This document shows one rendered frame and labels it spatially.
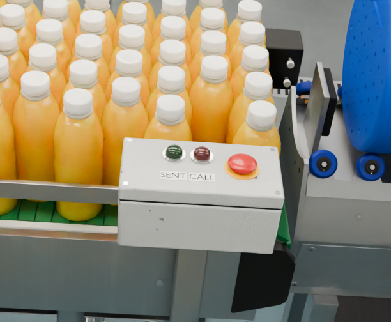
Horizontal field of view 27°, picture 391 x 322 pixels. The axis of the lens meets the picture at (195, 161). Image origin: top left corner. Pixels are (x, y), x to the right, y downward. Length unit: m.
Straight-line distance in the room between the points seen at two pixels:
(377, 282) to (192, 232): 0.56
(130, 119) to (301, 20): 2.57
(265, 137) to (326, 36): 2.47
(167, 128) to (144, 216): 0.16
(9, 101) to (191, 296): 0.38
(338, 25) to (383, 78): 2.50
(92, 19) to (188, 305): 0.46
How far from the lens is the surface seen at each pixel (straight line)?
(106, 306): 1.29
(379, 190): 1.29
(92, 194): 1.15
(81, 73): 1.14
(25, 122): 1.14
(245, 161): 0.99
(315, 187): 1.27
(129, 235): 1.01
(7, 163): 1.16
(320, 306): 1.51
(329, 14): 3.74
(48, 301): 1.29
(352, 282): 1.48
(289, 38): 1.48
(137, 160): 1.00
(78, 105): 1.08
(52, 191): 1.15
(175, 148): 1.00
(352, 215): 1.30
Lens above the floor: 1.73
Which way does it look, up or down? 39 degrees down
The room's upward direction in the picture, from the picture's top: 6 degrees clockwise
